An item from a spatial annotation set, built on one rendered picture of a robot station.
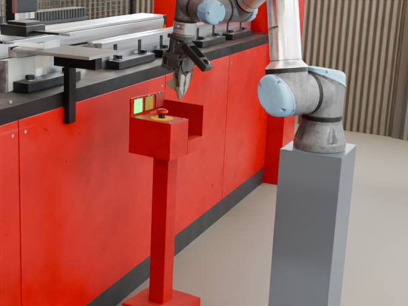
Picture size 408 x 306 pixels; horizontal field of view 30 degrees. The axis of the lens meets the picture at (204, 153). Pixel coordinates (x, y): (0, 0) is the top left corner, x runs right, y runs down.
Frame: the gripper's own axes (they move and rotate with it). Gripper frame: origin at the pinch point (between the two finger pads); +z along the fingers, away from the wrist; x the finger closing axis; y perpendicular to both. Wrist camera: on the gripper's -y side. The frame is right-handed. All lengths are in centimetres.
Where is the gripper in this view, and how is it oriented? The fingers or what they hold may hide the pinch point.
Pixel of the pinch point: (181, 96)
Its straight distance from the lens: 252.0
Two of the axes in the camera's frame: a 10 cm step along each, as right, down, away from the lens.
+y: -8.5, -2.6, 4.5
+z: -1.3, 9.4, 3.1
